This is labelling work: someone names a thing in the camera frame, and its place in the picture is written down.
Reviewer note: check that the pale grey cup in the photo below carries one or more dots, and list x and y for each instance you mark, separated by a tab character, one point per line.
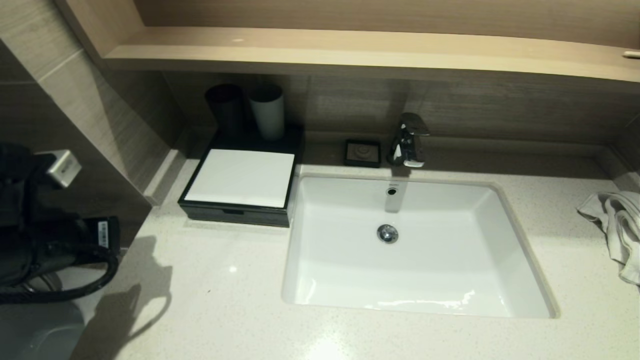
268	115

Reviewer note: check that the black square soap dish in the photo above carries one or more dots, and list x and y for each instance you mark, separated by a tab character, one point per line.
362	153

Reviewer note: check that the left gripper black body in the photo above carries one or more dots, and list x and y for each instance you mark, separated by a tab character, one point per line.
102	232

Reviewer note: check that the white ceramic sink basin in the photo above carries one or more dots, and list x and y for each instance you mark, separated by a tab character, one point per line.
425	270

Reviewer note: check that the white glossy tray surface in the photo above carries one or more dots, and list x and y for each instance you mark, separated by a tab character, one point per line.
245	177

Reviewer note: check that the small white shelf item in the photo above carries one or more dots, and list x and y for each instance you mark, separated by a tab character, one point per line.
631	55

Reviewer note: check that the grey round bin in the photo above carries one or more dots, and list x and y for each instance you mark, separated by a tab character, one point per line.
40	330

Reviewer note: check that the white plastic device corner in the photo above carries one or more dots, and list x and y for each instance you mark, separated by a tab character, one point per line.
62	167

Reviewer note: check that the black glossy tray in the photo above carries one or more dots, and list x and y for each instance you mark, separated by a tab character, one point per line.
235	216

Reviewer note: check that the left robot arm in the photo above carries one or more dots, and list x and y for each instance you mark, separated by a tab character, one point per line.
25	225

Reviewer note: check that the black amenity tray box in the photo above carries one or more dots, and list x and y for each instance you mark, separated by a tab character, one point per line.
250	142

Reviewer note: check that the light wooden shelf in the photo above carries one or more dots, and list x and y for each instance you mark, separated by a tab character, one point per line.
400	52

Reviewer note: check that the black cup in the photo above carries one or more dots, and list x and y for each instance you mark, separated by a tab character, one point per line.
225	107

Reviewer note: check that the crumpled white towel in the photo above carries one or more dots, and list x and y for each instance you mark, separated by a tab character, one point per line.
622	225

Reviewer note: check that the chrome faucet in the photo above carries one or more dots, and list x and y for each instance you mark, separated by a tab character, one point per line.
407	145

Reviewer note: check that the chrome sink drain stopper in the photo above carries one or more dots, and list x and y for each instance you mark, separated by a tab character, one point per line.
387	233

